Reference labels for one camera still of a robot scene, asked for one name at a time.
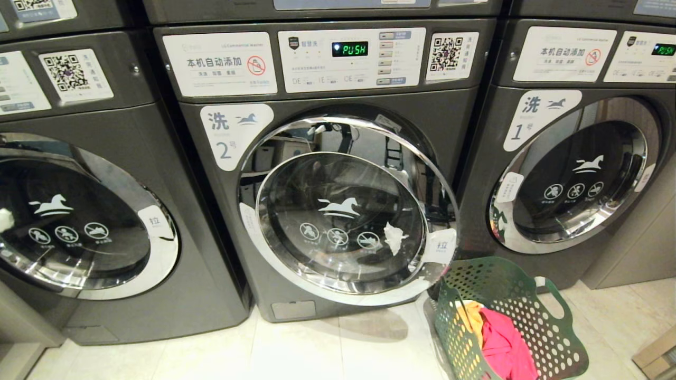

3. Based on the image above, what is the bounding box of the green perforated laundry basket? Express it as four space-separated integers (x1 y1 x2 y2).
434 256 590 380

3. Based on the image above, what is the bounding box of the white cloth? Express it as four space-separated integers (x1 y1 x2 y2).
383 222 409 257

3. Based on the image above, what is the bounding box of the grey front-load washing machine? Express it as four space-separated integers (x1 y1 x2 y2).
153 19 497 324
455 19 676 291
0 31 251 346

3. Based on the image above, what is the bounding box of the pink garment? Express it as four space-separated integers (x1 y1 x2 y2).
478 308 539 380

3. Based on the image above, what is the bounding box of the grey stacked dryer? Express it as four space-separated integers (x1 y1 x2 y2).
143 0 503 25
508 0 676 26
0 0 146 44

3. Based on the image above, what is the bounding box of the cardboard box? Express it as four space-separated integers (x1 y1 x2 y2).
632 325 676 380

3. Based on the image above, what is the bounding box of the round chrome washer door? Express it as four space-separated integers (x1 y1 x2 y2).
0 133 180 301
489 96 662 255
239 116 459 307

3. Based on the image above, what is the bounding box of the yellow garment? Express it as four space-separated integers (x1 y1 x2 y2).
456 301 485 346

